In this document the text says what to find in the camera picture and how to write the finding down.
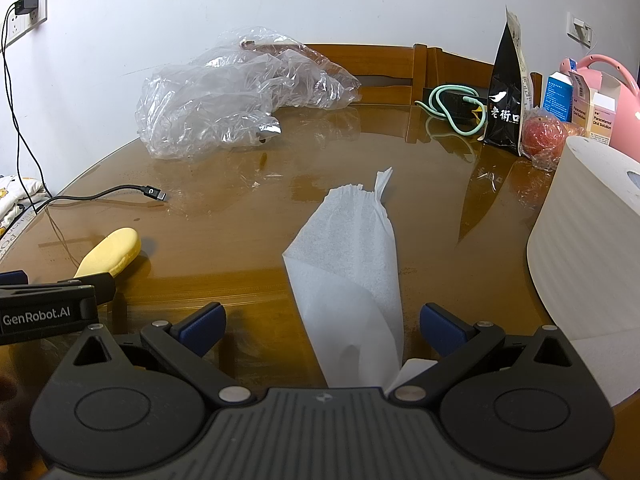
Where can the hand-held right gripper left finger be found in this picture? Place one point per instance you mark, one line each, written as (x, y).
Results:
(202, 327)

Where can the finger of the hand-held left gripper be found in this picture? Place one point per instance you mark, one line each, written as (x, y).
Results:
(105, 287)
(12, 278)

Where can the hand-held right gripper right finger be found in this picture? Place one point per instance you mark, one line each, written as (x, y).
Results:
(442, 329)

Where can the yellow foam pad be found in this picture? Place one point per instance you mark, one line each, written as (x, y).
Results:
(112, 250)

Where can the yellow white printed quilt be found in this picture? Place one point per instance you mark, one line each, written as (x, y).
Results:
(12, 200)

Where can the white tissue sheet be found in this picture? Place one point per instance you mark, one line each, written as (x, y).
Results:
(345, 260)

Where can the large toilet paper roll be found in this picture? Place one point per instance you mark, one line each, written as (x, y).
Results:
(585, 240)

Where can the crumpled clear plastic bag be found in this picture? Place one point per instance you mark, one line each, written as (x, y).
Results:
(210, 100)

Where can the red apple in plastic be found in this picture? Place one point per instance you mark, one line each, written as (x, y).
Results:
(542, 135)

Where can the black power adapter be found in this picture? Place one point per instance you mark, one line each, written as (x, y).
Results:
(457, 105)

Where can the black snack bag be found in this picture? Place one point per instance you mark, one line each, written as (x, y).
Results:
(505, 100)

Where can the blue medicine box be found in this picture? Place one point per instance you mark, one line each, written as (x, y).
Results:
(557, 97)

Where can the white orange medicine box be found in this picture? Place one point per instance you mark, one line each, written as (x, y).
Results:
(600, 120)

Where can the wooden chair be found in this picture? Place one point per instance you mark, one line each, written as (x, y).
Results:
(380, 67)
(460, 67)

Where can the black charger plug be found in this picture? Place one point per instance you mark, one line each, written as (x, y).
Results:
(26, 4)

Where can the pink kettle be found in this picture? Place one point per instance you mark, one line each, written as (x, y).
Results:
(627, 120)

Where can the white wall socket strip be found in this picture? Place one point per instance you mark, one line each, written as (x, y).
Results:
(30, 22)

